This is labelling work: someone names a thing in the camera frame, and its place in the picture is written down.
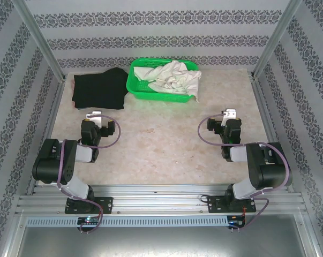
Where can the black t-shirt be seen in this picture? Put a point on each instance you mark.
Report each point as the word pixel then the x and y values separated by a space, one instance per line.
pixel 99 88

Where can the pink t-shirt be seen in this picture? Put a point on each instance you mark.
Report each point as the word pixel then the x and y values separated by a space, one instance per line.
pixel 73 84

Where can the green plastic basket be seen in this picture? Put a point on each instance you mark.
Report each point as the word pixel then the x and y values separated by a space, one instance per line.
pixel 139 91

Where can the white t-shirt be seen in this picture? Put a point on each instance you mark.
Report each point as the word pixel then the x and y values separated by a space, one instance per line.
pixel 172 77

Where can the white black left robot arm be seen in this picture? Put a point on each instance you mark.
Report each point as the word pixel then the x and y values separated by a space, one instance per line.
pixel 51 160

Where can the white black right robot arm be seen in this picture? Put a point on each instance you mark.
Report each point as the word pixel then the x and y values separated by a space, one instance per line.
pixel 268 171

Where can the left controller board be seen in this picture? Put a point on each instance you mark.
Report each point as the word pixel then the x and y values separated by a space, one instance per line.
pixel 87 220

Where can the controller board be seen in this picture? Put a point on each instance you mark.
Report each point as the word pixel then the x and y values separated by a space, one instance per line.
pixel 87 220
pixel 236 220

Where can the right controller board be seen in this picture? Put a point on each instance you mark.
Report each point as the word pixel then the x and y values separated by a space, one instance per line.
pixel 236 220

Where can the grey metal sheet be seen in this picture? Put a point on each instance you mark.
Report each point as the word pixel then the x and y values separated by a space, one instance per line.
pixel 161 243

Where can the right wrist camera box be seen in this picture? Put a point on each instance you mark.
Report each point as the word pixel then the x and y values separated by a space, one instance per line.
pixel 229 113

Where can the aluminium right side rail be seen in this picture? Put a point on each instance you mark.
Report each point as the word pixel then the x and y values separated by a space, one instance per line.
pixel 264 107

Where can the aluminium left side rail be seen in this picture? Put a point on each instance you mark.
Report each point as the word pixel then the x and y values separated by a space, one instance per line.
pixel 52 117

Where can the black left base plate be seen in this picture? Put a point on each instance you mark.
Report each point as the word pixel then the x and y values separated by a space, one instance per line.
pixel 105 204

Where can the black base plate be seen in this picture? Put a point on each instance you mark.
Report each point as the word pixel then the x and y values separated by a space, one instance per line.
pixel 105 204
pixel 216 204

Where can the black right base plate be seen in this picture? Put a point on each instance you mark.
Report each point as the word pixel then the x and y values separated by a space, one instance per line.
pixel 216 204

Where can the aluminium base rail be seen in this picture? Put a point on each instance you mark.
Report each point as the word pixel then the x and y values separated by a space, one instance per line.
pixel 156 203

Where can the aluminium right frame post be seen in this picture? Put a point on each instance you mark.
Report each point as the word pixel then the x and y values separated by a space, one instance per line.
pixel 276 37

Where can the aluminium frame post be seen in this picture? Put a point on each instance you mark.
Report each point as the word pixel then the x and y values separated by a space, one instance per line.
pixel 276 37
pixel 38 37

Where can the aluminium left frame post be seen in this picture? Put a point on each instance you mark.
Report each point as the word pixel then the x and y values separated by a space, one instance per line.
pixel 38 37

